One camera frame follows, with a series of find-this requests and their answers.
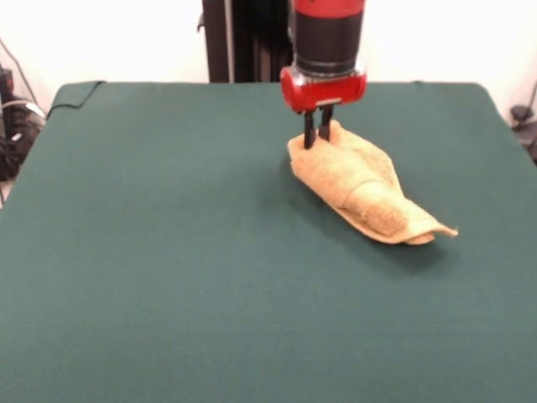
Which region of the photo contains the black cable tangle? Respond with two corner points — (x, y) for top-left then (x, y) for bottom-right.
(0, 104), (43, 182)

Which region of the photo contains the dark green tablecloth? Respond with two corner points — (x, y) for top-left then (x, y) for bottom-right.
(0, 81), (537, 403)

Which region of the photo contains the black plug adapter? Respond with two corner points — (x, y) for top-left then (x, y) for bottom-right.
(510, 105), (534, 127)

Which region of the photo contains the tan terry towel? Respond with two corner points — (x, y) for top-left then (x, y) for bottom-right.
(286, 119), (459, 246)

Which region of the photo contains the white cable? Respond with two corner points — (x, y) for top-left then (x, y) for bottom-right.
(0, 97), (46, 123)

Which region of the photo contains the black power strip red switch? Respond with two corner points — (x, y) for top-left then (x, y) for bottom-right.
(0, 66), (13, 106)

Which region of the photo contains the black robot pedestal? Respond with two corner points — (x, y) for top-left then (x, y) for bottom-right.
(196, 0), (297, 84)

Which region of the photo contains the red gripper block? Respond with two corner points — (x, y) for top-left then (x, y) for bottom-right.
(279, 60), (369, 150)

